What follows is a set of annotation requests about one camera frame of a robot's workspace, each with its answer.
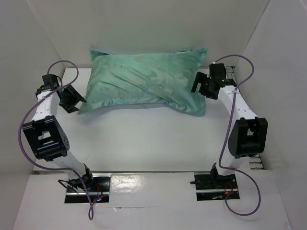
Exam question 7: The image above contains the light blue pillowcase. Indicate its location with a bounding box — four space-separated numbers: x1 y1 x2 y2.
78 48 207 116

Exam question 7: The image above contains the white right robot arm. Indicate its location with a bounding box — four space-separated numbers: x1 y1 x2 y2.
191 63 268 188

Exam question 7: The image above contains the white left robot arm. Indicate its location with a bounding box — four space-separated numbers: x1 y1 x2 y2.
22 74 95 191

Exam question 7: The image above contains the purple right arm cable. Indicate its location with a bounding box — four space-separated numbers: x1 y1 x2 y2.
212 55 262 218

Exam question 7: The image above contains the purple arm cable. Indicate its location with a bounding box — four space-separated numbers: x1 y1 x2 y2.
18 60 101 221
212 55 262 218

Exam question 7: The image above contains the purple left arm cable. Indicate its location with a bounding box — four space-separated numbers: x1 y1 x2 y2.
18 60 101 221

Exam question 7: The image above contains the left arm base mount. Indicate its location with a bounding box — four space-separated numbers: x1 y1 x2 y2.
58 174 111 204

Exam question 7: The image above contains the aluminium rail frame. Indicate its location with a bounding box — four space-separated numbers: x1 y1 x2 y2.
224 66 263 170

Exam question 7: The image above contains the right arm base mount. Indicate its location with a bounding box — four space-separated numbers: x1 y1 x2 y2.
190 172 240 201

